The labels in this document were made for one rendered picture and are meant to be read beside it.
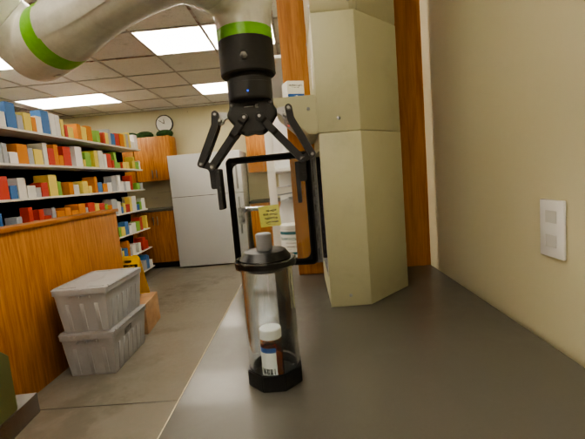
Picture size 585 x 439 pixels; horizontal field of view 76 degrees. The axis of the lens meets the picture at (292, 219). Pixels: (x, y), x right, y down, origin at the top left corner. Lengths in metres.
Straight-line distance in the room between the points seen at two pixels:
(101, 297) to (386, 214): 2.32
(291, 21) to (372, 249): 0.85
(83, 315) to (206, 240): 3.34
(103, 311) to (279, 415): 2.49
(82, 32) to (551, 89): 0.85
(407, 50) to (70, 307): 2.68
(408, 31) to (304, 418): 1.26
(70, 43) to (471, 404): 0.88
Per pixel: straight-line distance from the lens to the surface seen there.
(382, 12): 1.21
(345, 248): 1.02
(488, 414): 0.67
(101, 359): 3.20
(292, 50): 1.44
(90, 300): 3.06
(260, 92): 0.64
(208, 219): 6.09
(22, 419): 0.89
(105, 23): 0.73
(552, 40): 0.91
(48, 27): 0.81
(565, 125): 0.86
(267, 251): 0.65
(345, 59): 1.05
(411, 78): 1.46
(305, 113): 1.01
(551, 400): 0.73
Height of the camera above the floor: 1.30
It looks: 6 degrees down
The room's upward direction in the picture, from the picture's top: 5 degrees counter-clockwise
